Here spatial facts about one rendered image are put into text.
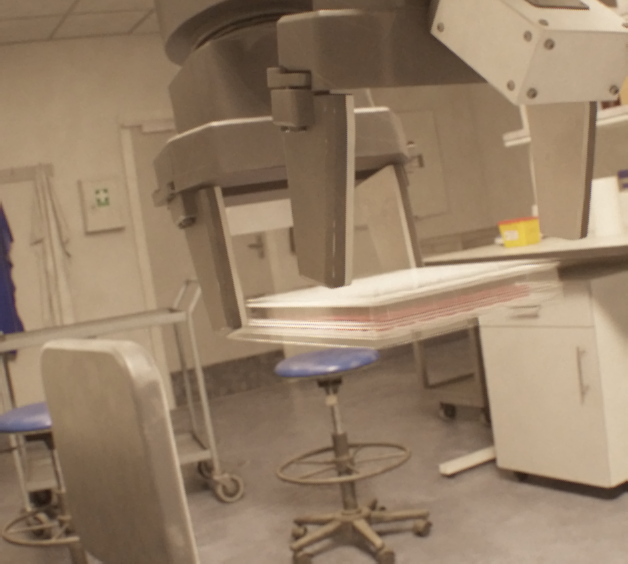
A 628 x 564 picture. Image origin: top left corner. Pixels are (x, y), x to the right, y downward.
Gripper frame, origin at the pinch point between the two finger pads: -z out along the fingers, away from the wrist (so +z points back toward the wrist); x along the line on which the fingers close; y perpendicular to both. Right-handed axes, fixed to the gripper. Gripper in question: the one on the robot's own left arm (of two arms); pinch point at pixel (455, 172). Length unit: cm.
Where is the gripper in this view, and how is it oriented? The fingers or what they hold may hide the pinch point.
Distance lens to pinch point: 31.4
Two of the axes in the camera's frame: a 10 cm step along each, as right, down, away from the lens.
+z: -0.5, -9.8, -2.0
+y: 5.1, 1.5, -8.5
